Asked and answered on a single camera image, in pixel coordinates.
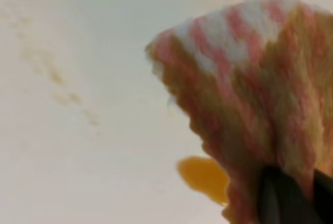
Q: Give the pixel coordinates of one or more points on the brown coffee stain puddle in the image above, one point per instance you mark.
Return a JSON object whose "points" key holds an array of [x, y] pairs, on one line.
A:
{"points": [[204, 175]]}

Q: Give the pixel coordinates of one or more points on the pink white striped stained rag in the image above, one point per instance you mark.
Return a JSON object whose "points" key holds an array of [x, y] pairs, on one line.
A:
{"points": [[255, 79]]}

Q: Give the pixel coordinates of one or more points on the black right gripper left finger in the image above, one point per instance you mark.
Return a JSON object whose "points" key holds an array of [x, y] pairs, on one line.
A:
{"points": [[281, 201]]}

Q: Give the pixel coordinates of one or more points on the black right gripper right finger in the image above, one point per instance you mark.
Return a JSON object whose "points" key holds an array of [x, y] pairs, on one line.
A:
{"points": [[323, 196]]}

